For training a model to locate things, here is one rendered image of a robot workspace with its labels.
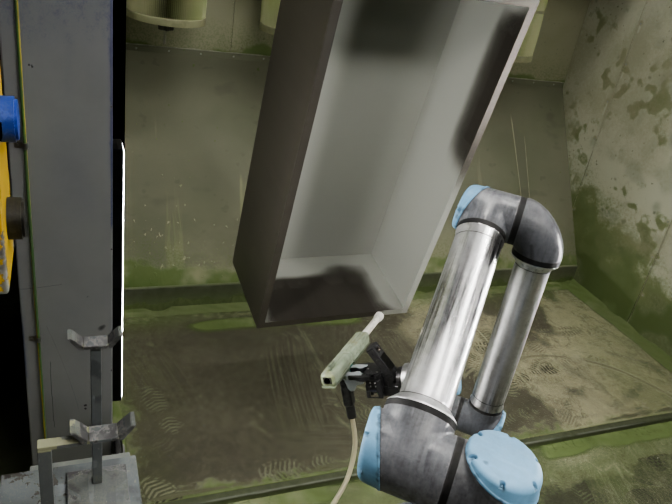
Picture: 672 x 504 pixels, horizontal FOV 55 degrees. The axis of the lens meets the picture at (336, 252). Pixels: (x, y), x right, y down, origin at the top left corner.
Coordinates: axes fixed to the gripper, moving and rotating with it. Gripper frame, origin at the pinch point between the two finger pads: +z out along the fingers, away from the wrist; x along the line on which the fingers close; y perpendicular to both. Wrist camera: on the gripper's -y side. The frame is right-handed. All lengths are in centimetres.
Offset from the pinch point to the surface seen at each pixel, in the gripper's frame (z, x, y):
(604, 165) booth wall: -76, 222, -12
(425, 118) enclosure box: -21, 62, -67
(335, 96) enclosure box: 1, 39, -81
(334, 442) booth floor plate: 19, 22, 41
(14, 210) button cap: -18, -111, -79
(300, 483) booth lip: 22.5, -2.1, 41.6
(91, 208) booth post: 13, -67, -71
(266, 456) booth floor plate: 37, 2, 35
